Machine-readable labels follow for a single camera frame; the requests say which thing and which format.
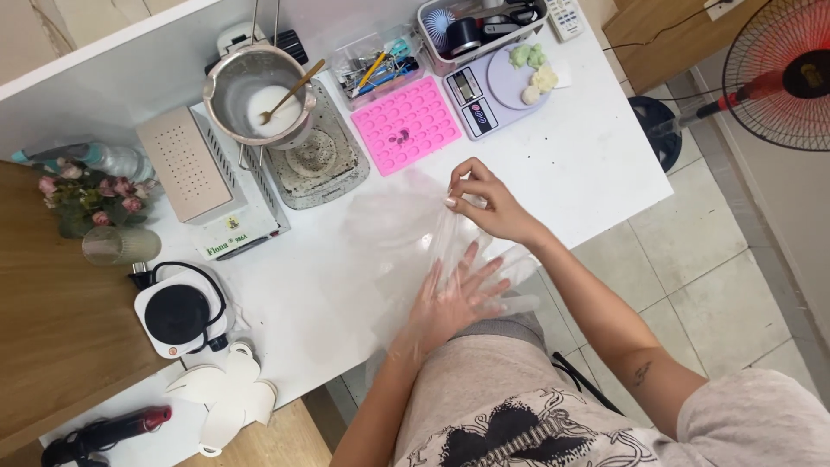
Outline person's right hand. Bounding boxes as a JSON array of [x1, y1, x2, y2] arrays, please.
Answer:
[[445, 157, 540, 246]]

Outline person's left hand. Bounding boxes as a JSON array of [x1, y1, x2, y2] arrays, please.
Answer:
[[402, 241, 521, 358]]

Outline clear plastic disposable glove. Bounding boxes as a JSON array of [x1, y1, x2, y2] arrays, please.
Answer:
[[373, 191, 543, 364], [342, 170, 455, 263]]

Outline grey shorts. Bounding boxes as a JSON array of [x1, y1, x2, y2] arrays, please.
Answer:
[[447, 311, 549, 352]]

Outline white digital kitchen scale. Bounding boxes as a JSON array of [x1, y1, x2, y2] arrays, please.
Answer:
[[442, 42, 560, 141]]

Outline beige printed t-shirt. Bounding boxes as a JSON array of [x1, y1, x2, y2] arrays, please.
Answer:
[[392, 336, 830, 467]]

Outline pink silicone mold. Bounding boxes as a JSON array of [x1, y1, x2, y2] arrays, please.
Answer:
[[350, 75, 463, 177]]

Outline large white wax piece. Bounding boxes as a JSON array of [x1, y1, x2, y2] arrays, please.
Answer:
[[530, 63, 560, 93]]

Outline stained white electric stove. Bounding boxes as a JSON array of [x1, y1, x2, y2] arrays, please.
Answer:
[[262, 78, 371, 211]]

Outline white basket of items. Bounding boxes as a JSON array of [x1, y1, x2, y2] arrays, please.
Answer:
[[415, 0, 551, 78]]

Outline clear box of tools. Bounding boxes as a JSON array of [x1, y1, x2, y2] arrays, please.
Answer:
[[327, 26, 427, 112]]

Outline small white handheld fan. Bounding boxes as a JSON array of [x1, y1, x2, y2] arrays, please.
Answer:
[[422, 7, 457, 53]]

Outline white remote control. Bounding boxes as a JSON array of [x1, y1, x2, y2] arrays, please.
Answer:
[[543, 0, 587, 44]]

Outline white sealing machine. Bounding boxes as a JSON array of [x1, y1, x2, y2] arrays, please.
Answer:
[[188, 144, 292, 262]]

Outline wooden stool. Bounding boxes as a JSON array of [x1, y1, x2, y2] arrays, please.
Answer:
[[174, 397, 335, 467]]

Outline wooden cabinet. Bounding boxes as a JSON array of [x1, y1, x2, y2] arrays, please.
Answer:
[[601, 0, 774, 96]]

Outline heap of white plaster pieces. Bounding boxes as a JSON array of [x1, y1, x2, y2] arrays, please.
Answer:
[[163, 341, 279, 459]]

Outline gold spoon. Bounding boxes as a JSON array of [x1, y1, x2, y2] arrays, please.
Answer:
[[259, 58, 327, 126]]

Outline black and white appliance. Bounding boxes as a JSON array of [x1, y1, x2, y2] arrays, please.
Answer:
[[204, 22, 310, 76]]

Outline small white hot plate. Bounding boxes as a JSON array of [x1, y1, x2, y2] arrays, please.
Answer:
[[133, 266, 230, 360]]

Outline metal melting pot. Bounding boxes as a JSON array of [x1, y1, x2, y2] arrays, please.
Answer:
[[202, 0, 319, 151]]

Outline beige perforated box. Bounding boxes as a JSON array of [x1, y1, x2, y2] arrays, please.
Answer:
[[136, 106, 249, 227]]

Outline red and black standing fan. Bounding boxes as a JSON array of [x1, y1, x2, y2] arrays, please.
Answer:
[[627, 0, 830, 174]]

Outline ribbed drinking glass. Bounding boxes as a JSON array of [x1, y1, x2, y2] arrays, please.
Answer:
[[82, 225, 163, 267]]

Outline red and black heat gun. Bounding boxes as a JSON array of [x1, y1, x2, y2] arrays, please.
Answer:
[[40, 405, 174, 467]]

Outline clear plastic spray bottle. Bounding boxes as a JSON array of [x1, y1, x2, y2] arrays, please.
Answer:
[[11, 141, 157, 184]]

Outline bouquet of pink flowers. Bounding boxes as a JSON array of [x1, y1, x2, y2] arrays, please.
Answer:
[[37, 156, 160, 240]]

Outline wooden side desk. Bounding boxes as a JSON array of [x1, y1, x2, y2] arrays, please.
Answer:
[[0, 159, 177, 459]]

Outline black chair frame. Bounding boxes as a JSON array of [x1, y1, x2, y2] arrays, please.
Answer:
[[550, 351, 625, 416]]

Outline black power cable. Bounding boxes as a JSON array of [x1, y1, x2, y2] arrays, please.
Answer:
[[128, 261, 230, 355]]

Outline white wall outlet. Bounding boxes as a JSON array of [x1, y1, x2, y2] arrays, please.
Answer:
[[703, 0, 748, 22]]

